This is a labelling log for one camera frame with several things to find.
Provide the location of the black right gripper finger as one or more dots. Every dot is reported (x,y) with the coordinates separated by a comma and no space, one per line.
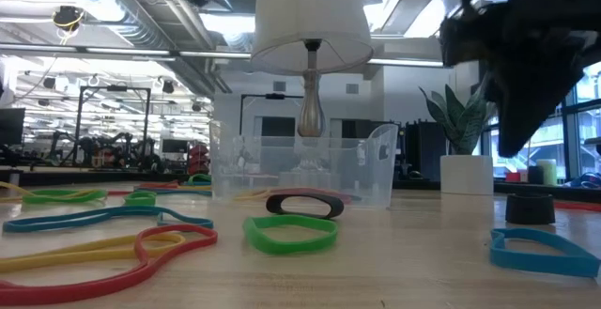
(526,102)

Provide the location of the red rubber band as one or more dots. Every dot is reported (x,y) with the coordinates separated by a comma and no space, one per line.
(580,206)
(70,295)

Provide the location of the blue rubber band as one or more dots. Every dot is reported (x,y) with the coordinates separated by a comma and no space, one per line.
(540,264)

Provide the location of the green rubber band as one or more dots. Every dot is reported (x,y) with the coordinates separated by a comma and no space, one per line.
(66,198)
(140,201)
(199,178)
(291,248)

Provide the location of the long orange-red rubber band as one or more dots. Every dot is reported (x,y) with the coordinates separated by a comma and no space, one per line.
(159,184)

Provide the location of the teal rubber band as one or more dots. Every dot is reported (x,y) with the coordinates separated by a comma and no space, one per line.
(47,223)

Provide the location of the clear plastic bin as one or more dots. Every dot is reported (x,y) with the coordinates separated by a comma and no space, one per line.
(375,177)

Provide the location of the yellow rubber band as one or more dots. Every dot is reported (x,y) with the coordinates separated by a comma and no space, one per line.
(70,256)

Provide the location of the pale green cylinder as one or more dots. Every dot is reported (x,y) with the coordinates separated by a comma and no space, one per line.
(548,173)

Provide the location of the black cup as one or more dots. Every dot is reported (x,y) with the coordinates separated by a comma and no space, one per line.
(534,176)

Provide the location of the red box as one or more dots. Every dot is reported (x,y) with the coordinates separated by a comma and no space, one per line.
(513,177)

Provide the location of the snake plant in white pot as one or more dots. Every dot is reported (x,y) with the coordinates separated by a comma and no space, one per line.
(465,175)

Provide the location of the blue cloth bundle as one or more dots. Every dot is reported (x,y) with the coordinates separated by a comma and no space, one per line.
(587,180)

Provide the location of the black cabinet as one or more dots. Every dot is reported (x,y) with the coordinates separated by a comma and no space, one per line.
(425,149)

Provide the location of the short ceiling light bar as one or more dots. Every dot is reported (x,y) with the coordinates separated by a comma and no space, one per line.
(408,63)

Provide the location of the white shade table lamp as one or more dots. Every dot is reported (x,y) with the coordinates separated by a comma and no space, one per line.
(310,18)

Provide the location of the red equipment stack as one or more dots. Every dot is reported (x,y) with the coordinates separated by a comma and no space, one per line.
(198,159)

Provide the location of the small dark monitor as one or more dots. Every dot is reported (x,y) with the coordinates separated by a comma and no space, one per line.
(174,146)

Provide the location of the long ceiling light bar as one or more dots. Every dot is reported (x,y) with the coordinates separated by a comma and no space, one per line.
(117,51)

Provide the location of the background robot arms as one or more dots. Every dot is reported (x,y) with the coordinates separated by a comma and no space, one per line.
(94,151)

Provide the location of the black monitor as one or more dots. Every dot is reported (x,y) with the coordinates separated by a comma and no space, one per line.
(11,126)

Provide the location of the grey wall vent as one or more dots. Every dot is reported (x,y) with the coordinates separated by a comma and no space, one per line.
(279,86)
(352,88)

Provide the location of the black metal stand frame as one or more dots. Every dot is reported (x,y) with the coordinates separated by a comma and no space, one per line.
(112,88)

